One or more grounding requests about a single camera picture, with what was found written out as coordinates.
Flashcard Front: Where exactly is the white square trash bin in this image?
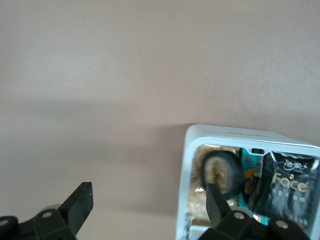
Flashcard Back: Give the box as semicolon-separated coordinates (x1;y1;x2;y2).
174;123;320;240

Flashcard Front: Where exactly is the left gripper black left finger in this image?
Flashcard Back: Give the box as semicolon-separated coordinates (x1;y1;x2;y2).
0;181;95;240

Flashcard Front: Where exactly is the black tissue packet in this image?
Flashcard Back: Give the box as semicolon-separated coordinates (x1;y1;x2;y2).
246;150;320;232

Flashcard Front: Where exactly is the teal snack packet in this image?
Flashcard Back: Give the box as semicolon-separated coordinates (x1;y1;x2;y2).
237;146;271;226

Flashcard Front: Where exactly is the brown snack packet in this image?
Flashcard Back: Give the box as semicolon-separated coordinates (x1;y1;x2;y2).
185;144;242;227

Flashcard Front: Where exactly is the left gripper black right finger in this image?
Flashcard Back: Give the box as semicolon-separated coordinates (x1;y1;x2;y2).
199;182;311;240

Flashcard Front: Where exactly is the black tape roll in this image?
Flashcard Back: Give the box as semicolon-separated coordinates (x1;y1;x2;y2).
200;149;245;201

